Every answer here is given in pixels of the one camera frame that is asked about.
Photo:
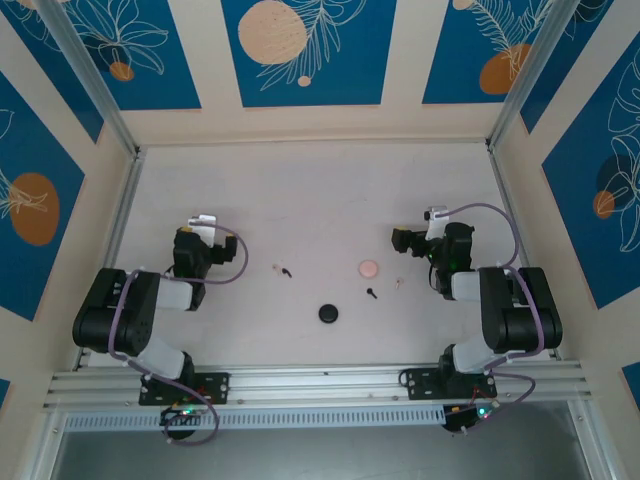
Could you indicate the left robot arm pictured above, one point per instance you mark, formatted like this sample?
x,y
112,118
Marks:
x,y
125,310

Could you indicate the black earbud charging case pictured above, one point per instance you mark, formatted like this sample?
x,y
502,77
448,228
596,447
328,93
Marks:
x,y
329,313

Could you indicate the aluminium frame post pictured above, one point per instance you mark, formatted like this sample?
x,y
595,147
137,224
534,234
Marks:
x,y
85,75
530,65

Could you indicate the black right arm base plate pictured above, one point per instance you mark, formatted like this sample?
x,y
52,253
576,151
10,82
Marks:
x,y
417,382

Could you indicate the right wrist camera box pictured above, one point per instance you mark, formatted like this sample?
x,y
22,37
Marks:
x,y
436,222

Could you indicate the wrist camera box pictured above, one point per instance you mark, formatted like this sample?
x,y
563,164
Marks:
x,y
436,222
202,222

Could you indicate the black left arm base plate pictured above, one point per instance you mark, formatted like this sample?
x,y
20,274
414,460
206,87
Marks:
x,y
217,387

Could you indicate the aluminium mounting rail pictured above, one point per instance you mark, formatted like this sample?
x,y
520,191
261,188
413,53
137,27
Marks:
x,y
320,385

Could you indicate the pink earbud charging case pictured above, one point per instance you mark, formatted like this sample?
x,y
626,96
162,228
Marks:
x,y
368,269

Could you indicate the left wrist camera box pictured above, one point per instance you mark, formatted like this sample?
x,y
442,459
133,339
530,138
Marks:
x,y
202,222

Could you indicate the blue floral wall panel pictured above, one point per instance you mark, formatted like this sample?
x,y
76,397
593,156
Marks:
x,y
350,75
150,75
590,225
450,50
30,150
50,75
575,60

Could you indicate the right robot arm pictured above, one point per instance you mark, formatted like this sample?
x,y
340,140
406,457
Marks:
x,y
520,310

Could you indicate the aluminium side rail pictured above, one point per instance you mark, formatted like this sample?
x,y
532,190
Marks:
x,y
122,210
510,200

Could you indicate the aluminium frame leg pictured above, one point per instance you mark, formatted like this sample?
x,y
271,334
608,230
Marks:
x,y
592,445
42,450

